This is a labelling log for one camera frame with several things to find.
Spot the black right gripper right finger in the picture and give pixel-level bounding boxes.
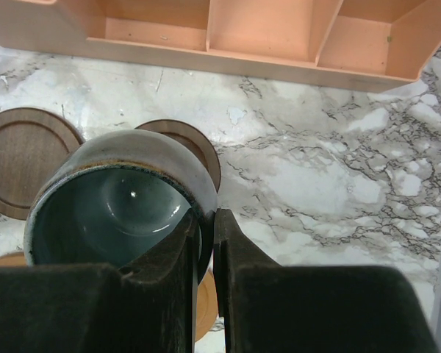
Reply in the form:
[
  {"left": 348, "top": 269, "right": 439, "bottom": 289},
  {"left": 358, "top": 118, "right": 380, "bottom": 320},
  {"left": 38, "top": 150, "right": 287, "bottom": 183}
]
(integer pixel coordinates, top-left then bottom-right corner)
[{"left": 214, "top": 209, "right": 438, "bottom": 352}]

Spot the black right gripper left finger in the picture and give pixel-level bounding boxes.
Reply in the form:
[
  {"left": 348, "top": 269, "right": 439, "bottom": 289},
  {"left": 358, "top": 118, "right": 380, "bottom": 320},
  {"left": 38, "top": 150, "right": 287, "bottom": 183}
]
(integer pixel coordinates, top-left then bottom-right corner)
[{"left": 0, "top": 211, "right": 198, "bottom": 352}]

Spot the light brown wooden coaster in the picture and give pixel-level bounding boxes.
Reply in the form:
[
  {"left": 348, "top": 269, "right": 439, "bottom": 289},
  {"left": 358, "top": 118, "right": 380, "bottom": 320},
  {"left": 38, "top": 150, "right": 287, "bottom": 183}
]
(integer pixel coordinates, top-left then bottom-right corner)
[{"left": 195, "top": 270, "right": 218, "bottom": 342}]

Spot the grey mug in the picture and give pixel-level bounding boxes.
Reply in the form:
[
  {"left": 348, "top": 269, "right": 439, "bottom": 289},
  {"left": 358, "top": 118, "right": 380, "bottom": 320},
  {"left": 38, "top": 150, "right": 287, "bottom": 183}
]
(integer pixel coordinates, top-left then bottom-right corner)
[{"left": 24, "top": 129, "right": 218, "bottom": 277}]

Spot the dark walnut coaster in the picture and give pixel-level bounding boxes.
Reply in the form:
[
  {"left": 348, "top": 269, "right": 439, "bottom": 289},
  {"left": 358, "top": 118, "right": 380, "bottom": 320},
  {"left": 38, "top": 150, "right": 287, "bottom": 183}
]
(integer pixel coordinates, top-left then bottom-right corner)
[
  {"left": 136, "top": 119, "right": 222, "bottom": 192},
  {"left": 0, "top": 107, "right": 85, "bottom": 220}
]

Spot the peach plastic file organizer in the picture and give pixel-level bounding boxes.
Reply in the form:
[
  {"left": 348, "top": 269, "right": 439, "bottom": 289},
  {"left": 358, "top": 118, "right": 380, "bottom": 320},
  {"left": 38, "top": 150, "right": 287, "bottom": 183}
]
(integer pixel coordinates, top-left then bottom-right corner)
[{"left": 0, "top": 0, "right": 441, "bottom": 93}]

